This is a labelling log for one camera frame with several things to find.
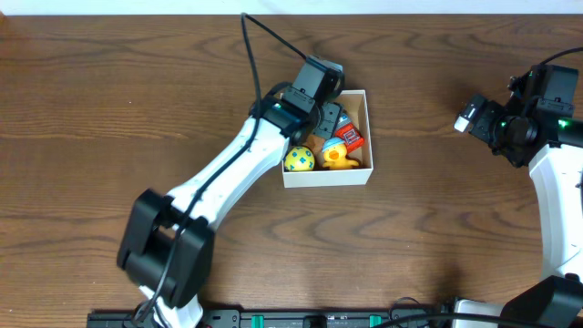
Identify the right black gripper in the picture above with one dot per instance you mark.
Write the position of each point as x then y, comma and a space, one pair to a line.
484, 122

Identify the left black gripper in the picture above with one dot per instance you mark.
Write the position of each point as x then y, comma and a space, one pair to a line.
329, 120

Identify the red toy fire truck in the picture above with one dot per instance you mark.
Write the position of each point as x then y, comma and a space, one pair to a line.
348, 132

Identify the brown plush capybara toy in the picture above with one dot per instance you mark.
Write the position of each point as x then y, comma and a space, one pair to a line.
315, 144

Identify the yellow rubber duck toy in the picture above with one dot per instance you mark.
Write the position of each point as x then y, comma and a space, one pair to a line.
334, 152

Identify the yellow ball with blue letters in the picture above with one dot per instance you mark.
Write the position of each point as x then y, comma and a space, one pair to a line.
299, 159

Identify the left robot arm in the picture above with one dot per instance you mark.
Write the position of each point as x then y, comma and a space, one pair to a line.
168, 243

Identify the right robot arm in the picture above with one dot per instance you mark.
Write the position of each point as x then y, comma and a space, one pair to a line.
541, 135

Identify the white cardboard box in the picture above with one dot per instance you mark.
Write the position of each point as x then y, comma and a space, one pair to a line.
356, 107

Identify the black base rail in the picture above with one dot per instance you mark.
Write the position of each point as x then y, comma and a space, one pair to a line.
232, 318

